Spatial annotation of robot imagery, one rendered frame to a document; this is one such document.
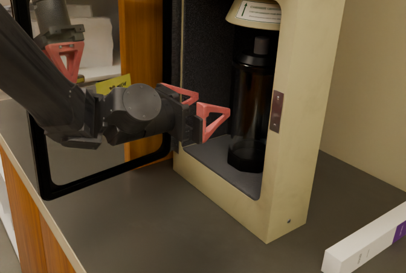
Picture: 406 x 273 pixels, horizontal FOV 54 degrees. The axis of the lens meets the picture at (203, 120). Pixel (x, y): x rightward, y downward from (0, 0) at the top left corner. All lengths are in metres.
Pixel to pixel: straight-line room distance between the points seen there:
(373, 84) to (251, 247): 0.51
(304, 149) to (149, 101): 0.30
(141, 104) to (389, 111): 0.66
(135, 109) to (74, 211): 0.37
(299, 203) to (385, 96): 0.38
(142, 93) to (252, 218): 0.35
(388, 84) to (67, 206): 0.77
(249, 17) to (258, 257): 0.42
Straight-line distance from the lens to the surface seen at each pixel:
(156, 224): 0.81
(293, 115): 0.67
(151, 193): 0.90
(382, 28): 1.03
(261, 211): 0.76
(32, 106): 0.54
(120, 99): 0.56
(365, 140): 1.10
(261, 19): 0.70
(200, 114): 0.64
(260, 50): 0.78
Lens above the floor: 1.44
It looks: 24 degrees down
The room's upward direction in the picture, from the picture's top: 3 degrees clockwise
